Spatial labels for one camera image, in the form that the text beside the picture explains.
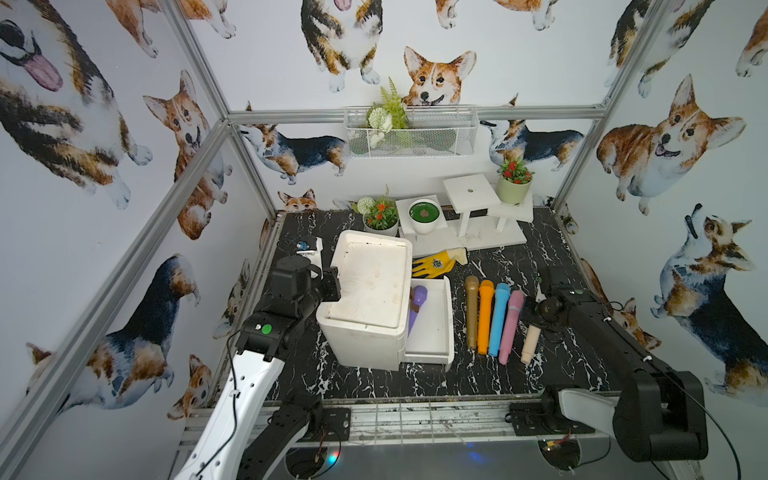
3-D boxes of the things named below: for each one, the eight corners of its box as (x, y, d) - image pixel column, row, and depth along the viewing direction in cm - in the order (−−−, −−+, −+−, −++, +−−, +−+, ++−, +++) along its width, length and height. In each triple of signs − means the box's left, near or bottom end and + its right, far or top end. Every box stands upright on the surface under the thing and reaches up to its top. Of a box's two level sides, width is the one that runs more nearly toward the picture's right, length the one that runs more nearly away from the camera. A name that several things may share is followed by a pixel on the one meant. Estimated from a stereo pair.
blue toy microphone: (483, 352, 87) (486, 348, 85) (496, 286, 101) (498, 280, 98) (497, 357, 86) (500, 353, 84) (508, 290, 100) (511, 284, 98)
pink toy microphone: (498, 362, 85) (500, 359, 83) (508, 293, 99) (511, 288, 96) (513, 367, 84) (516, 364, 82) (522, 297, 98) (524, 292, 96)
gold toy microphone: (464, 348, 88) (466, 344, 86) (465, 279, 103) (466, 274, 101) (477, 350, 88) (479, 346, 86) (476, 280, 103) (478, 276, 100)
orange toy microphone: (476, 353, 87) (479, 348, 84) (480, 284, 102) (482, 278, 99) (489, 356, 87) (492, 351, 84) (491, 286, 101) (493, 280, 98)
